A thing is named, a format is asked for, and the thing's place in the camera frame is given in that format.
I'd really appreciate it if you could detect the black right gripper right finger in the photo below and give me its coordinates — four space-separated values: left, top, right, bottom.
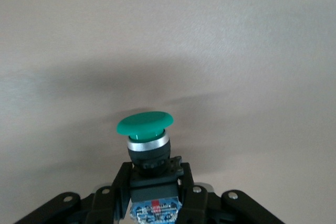
178 162 284 224

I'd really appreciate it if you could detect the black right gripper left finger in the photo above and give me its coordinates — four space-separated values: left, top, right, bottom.
15 161 134 224

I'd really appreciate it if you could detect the green mushroom push button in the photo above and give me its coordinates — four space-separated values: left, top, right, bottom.
115 111 184 224

